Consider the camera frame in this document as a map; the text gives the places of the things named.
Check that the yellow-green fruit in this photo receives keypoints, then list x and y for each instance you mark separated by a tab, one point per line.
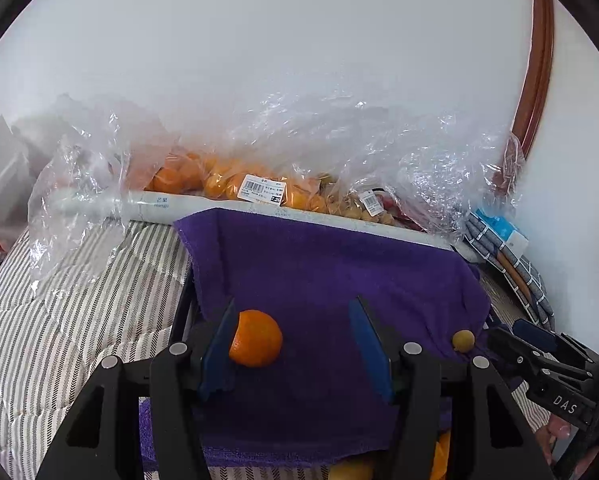
352	471

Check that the clear plastic bag of oranges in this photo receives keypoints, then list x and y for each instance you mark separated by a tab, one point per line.
219	180

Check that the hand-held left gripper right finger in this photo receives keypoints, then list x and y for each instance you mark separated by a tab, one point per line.
369	355

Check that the person's right hand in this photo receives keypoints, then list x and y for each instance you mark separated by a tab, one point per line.
557	432

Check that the striped grey table cloth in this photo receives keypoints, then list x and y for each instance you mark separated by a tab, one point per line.
79	320

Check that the small tan longan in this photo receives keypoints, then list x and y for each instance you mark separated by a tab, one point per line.
463	340

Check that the empty clear plastic bag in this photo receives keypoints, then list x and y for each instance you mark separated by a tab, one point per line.
79	170

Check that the brown wooden door frame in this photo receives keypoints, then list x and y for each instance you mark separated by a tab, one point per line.
534	85

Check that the purple towel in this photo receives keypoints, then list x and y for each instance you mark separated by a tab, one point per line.
304	270

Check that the orange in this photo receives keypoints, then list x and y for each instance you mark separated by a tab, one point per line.
442	455
256	338

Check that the blue white tissue pack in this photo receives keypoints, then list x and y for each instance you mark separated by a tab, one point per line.
509	237

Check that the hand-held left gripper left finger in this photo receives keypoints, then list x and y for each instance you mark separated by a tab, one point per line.
219	355

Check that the clear plastic bag of longans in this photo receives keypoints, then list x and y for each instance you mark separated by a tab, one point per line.
359	207

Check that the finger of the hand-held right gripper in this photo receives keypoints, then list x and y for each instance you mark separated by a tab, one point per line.
514	355
532	332

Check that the folded plaid cloth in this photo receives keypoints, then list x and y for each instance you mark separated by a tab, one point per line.
484	245

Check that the white plastic bag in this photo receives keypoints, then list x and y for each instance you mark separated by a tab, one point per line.
4	170

